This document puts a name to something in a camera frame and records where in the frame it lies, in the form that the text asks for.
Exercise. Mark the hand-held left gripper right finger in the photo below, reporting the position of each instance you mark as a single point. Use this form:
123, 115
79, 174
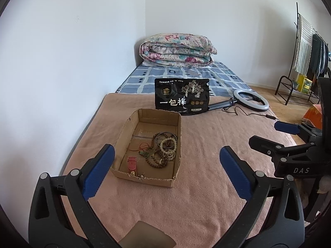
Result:
236, 175

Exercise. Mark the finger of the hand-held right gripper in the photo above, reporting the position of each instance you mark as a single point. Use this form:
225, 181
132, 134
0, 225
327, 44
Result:
261, 143
285, 127

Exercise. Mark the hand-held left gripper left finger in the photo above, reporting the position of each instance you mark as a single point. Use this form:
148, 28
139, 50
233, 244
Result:
100, 170

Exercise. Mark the cardboard box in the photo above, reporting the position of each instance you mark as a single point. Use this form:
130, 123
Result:
144, 180

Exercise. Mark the orange box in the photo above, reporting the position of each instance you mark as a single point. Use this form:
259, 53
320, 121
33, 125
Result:
313, 116

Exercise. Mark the yellow box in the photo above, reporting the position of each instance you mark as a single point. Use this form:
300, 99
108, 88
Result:
303, 82

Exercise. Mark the black metal rack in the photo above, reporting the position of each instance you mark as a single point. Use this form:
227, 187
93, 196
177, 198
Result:
280, 78

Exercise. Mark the pink blanket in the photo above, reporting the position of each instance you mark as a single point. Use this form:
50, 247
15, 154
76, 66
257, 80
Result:
201, 139

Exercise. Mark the dark hanging clothes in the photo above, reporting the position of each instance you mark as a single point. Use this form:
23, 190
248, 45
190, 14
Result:
318, 56

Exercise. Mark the striped towel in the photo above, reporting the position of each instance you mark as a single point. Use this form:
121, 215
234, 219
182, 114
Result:
303, 46

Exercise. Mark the black snack bag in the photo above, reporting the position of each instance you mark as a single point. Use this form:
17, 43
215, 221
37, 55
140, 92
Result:
181, 100

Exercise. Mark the blue checked bed sheet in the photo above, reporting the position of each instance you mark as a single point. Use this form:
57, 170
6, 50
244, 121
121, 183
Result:
144, 80

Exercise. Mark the black clothes rack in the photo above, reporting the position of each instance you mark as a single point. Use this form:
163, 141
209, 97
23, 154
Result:
296, 13

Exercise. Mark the folded floral quilt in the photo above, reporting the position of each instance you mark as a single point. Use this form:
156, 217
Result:
175, 49

